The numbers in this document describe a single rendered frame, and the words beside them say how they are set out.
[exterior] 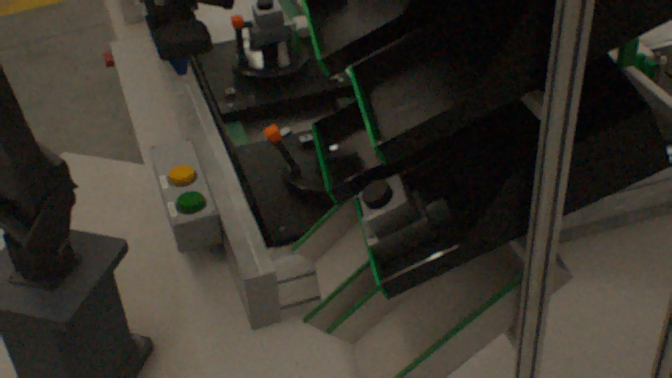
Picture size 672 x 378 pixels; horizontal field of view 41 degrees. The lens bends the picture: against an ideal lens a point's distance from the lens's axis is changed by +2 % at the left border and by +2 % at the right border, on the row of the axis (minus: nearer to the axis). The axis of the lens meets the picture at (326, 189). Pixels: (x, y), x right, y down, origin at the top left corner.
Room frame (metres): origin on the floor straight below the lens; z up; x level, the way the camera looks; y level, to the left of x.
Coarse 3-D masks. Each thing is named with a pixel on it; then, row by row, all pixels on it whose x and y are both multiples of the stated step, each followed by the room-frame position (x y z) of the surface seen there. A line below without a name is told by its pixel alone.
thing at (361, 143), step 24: (336, 120) 0.86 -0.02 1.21; (360, 120) 0.86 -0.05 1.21; (336, 144) 0.83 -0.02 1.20; (360, 144) 0.82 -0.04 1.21; (432, 144) 0.75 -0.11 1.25; (336, 168) 0.79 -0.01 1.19; (360, 168) 0.78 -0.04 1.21; (384, 168) 0.74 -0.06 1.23; (408, 168) 0.74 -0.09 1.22; (336, 192) 0.74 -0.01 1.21; (360, 192) 0.74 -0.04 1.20
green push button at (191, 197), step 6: (186, 192) 1.05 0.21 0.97; (192, 192) 1.05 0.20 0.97; (180, 198) 1.04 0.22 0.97; (186, 198) 1.03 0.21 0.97; (192, 198) 1.03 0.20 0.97; (198, 198) 1.03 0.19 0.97; (180, 204) 1.02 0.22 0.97; (186, 204) 1.02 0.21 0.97; (192, 204) 1.02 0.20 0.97; (198, 204) 1.02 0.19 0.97; (180, 210) 1.02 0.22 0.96; (186, 210) 1.01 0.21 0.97; (192, 210) 1.01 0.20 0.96
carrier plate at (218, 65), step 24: (216, 48) 1.48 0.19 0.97; (312, 48) 1.45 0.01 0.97; (216, 72) 1.39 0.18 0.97; (312, 72) 1.37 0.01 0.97; (216, 96) 1.31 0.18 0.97; (240, 96) 1.31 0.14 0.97; (264, 96) 1.30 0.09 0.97; (288, 96) 1.30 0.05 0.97; (312, 96) 1.30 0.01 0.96; (336, 96) 1.31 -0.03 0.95
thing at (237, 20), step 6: (234, 18) 1.39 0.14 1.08; (240, 18) 1.39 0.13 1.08; (234, 24) 1.38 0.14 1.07; (240, 24) 1.38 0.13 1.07; (246, 24) 1.39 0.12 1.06; (252, 24) 1.39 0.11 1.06; (234, 30) 1.39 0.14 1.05; (240, 30) 1.38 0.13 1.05; (240, 36) 1.38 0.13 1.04; (240, 42) 1.38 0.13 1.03; (240, 48) 1.38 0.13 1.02; (240, 54) 1.38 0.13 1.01
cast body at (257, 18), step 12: (264, 0) 1.41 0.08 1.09; (276, 0) 1.43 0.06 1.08; (252, 12) 1.41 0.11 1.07; (264, 12) 1.38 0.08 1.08; (276, 12) 1.39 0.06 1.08; (264, 24) 1.38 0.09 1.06; (276, 24) 1.39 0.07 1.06; (288, 24) 1.41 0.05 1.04; (252, 36) 1.38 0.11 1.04; (264, 36) 1.38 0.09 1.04; (276, 36) 1.39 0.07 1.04; (288, 36) 1.39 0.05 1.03
